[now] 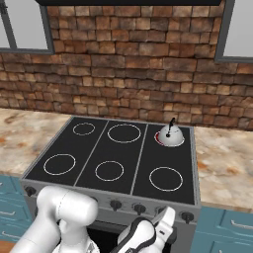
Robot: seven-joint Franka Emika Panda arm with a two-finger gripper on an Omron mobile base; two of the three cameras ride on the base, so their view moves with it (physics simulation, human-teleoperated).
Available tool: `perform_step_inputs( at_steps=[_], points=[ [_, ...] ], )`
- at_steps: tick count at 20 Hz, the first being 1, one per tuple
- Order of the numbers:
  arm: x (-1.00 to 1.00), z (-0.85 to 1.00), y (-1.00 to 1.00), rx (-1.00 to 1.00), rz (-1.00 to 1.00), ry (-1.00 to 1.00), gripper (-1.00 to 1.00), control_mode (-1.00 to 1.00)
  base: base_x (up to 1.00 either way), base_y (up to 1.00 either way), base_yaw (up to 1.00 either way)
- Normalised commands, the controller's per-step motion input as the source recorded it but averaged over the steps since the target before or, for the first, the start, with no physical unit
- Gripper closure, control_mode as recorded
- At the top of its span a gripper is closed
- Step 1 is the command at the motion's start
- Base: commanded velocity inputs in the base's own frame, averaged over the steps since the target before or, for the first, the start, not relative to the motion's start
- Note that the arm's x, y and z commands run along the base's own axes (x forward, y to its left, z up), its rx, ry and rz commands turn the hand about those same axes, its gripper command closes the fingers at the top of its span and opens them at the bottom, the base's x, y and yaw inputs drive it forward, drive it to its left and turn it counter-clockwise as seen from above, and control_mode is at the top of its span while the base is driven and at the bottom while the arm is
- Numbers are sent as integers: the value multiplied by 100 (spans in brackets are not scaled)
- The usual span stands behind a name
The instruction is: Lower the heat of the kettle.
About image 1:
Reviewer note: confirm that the black stove knob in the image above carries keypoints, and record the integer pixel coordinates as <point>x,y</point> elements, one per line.
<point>139,208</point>
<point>187,216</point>
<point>160,210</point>
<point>30,190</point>
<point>116,205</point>

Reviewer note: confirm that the black range hood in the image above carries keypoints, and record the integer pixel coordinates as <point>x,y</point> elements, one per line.
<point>128,2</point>

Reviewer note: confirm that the grey framed wall cupboard door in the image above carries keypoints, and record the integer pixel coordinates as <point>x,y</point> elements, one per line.
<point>238,29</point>
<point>23,24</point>

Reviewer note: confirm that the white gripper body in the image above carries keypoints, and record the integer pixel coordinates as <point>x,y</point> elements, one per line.
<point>167,219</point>

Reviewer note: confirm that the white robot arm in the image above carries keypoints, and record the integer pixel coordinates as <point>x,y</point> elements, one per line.
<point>66,207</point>

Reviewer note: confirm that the blue drawer front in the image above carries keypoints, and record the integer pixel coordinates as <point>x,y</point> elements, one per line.
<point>15,207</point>
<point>10,230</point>
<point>237,234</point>
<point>7,184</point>

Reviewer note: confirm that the black hob with grey body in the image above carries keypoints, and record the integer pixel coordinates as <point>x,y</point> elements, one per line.
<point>112,154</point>

